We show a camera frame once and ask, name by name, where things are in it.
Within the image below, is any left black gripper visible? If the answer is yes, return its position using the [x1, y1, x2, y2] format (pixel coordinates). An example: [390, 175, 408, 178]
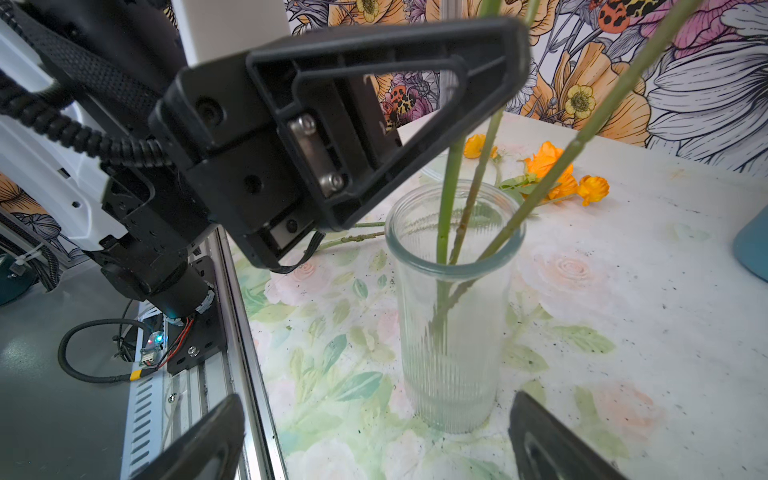
[102, 17, 530, 270]

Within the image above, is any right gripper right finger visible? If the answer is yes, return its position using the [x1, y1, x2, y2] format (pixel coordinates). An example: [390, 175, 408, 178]
[508, 391, 625, 480]

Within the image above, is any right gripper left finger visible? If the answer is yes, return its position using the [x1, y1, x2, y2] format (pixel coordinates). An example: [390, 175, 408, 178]
[135, 394, 245, 480]

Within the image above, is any large orange-yellow flower stem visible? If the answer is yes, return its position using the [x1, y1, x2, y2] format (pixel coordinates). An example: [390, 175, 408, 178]
[317, 140, 611, 253]

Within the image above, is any cream ranunculus flower stem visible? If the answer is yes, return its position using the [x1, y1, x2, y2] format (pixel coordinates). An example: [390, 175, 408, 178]
[448, 1, 702, 311]

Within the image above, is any teal ceramic vase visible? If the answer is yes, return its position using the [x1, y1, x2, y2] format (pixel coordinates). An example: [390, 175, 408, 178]
[732, 206, 768, 281]

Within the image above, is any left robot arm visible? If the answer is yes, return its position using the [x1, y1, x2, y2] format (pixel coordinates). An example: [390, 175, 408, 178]
[1, 1, 530, 318]

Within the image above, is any clear glass cylinder vase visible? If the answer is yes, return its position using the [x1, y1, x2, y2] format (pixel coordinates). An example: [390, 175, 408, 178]
[385, 184, 525, 433]

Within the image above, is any green circuit board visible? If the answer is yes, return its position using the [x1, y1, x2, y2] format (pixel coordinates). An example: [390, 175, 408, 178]
[140, 331, 165, 367]

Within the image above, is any small orange flower stem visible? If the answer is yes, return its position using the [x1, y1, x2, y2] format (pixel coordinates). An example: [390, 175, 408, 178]
[463, 134, 486, 160]

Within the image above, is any pink-edged white carnation stem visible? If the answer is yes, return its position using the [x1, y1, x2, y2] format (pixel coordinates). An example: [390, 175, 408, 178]
[429, 0, 540, 340]

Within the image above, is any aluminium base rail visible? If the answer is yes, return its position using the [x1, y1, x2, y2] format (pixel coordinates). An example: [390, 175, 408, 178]
[120, 227, 287, 479]

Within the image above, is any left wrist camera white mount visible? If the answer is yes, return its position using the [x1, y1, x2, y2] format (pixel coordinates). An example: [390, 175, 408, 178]
[171, 0, 290, 67]

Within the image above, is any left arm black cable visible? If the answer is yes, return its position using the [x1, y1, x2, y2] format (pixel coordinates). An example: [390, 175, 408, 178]
[0, 0, 175, 169]

